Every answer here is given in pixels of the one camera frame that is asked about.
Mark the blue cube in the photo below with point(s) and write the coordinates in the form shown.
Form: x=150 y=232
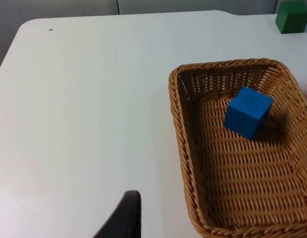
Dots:
x=247 y=111

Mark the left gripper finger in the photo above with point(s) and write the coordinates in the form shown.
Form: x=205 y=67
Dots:
x=126 y=218

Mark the pale brown wicker basket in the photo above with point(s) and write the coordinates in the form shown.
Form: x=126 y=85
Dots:
x=242 y=173

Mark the green cube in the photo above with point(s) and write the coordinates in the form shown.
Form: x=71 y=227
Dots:
x=292 y=17

